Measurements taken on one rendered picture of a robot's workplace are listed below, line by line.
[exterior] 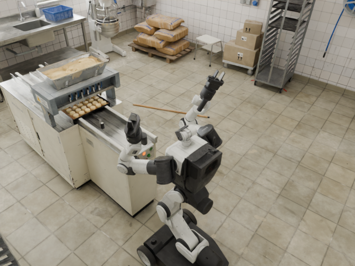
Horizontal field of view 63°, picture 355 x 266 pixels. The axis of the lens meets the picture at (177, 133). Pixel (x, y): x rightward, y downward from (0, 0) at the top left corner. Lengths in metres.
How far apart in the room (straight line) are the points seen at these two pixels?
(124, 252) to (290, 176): 2.04
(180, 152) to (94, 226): 1.55
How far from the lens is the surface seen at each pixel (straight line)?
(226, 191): 3.28
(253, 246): 2.95
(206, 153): 1.75
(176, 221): 2.44
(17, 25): 5.60
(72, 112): 2.86
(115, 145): 2.42
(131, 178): 2.57
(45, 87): 2.80
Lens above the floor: 2.46
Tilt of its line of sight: 38 degrees down
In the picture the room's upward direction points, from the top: 2 degrees clockwise
